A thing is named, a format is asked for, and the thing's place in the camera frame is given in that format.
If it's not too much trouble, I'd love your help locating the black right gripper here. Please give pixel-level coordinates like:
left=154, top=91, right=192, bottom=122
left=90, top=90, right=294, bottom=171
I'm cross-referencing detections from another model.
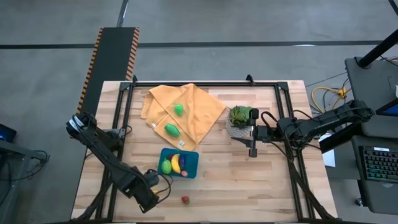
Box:
left=230, top=107, right=276, bottom=158

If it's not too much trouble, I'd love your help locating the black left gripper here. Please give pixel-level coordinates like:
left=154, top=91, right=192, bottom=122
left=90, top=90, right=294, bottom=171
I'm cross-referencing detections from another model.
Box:
left=123, top=169, right=160, bottom=215

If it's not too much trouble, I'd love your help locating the light green ribbed toy fruit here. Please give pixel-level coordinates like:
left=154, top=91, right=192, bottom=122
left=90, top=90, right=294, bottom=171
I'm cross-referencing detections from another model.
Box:
left=160, top=159, right=172, bottom=175

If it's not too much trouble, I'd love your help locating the yellow toy banana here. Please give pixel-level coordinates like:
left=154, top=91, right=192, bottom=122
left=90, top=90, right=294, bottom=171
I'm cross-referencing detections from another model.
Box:
left=171, top=153, right=182, bottom=174

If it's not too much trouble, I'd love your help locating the long green toy vegetable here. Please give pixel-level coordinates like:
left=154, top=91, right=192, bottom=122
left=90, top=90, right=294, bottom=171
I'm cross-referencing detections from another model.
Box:
left=164, top=123, right=182, bottom=138

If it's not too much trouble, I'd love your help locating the succulent in white patterned pot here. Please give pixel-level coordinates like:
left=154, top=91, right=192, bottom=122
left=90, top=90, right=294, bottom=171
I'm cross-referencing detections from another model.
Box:
left=225, top=105, right=254, bottom=139

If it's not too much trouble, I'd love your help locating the orange waffle cloth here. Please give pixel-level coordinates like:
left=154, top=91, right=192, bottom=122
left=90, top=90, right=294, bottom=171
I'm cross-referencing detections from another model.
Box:
left=141, top=83, right=228, bottom=152

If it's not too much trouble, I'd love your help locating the teal plastic tub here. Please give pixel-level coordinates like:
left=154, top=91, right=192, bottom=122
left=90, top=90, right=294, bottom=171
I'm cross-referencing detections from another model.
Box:
left=157, top=147, right=200, bottom=179

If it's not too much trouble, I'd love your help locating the white paper sheet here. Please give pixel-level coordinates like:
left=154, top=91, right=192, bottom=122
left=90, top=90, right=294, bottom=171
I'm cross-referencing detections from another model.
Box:
left=322, top=133, right=337, bottom=168

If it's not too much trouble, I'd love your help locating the black slanted desk bar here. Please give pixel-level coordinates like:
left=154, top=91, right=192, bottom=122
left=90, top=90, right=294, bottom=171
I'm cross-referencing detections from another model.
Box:
left=319, top=123, right=358, bottom=154

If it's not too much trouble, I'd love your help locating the grey metal stand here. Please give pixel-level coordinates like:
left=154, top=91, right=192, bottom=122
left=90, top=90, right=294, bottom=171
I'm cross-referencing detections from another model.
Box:
left=0, top=139, right=51, bottom=224

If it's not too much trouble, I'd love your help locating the grey desk with black pole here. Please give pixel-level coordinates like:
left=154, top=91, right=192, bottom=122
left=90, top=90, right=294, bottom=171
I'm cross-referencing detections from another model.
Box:
left=344, top=57, right=398, bottom=139

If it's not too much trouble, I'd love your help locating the black mat with hazard stripes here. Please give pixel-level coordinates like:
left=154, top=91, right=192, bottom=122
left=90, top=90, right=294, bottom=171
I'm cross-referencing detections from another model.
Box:
left=70, top=27, right=141, bottom=139

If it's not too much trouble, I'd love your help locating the backlit computer keyboard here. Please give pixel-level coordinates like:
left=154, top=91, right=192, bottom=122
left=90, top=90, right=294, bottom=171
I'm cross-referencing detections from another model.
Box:
left=359, top=145, right=398, bottom=183

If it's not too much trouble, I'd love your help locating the blue-lit device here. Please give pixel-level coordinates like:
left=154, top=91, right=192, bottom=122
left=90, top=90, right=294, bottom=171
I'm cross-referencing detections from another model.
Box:
left=0, top=123, right=18, bottom=144

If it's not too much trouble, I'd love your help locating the grey desk with keyboard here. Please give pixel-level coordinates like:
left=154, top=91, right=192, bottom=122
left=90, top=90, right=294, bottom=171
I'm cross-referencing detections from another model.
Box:
left=351, top=135, right=398, bottom=216

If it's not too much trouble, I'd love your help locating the blue-screen tablet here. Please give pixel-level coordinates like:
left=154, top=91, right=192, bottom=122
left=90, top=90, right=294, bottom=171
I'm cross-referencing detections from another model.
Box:
left=375, top=98, right=398, bottom=118

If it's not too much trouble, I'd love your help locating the black slanted pole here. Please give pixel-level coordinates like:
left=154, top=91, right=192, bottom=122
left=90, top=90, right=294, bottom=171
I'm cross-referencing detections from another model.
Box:
left=356, top=29, right=398, bottom=68

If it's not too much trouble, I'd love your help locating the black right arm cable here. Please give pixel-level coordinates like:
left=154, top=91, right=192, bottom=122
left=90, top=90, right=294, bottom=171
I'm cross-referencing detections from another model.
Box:
left=260, top=109, right=313, bottom=162

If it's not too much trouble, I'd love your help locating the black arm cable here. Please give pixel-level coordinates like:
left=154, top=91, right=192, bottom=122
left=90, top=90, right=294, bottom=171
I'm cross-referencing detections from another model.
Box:
left=260, top=109, right=313, bottom=162
left=146, top=169, right=173, bottom=205

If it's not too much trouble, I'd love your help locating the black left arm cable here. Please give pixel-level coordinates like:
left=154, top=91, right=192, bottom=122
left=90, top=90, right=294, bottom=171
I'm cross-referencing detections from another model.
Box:
left=146, top=169, right=173, bottom=205

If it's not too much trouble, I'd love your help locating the black metal rig frame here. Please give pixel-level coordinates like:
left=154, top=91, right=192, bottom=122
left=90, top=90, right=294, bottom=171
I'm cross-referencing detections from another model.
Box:
left=70, top=74, right=340, bottom=223

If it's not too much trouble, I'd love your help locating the yellow floor cable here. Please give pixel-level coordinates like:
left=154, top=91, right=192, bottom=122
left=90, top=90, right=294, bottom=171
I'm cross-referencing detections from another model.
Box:
left=312, top=86, right=351, bottom=114

